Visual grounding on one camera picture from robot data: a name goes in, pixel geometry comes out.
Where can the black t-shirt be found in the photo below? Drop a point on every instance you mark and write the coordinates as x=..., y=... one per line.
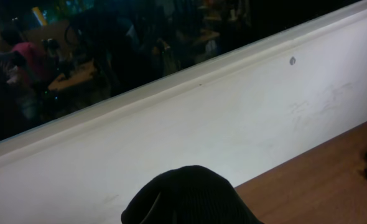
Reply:
x=190, y=194

